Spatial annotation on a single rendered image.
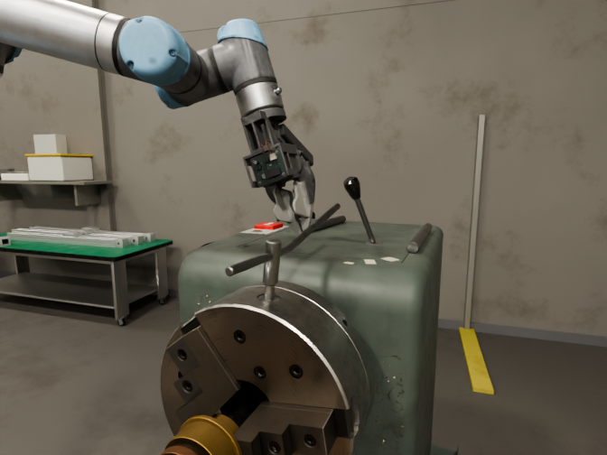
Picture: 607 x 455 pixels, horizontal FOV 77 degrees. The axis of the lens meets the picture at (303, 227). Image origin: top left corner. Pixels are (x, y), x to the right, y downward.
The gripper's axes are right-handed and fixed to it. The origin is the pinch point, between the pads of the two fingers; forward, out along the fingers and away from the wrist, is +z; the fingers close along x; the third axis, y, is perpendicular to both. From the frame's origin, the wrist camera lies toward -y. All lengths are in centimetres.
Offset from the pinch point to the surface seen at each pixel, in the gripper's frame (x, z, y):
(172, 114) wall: -221, -141, -257
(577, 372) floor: 60, 158, -241
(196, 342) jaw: -10.9, 10.5, 21.2
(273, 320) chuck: 0.4, 10.0, 18.7
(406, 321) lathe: 13.6, 18.4, 3.1
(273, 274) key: 0.3, 4.8, 15.0
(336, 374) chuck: 6.7, 18.4, 18.2
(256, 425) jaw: -3.2, 21.3, 23.7
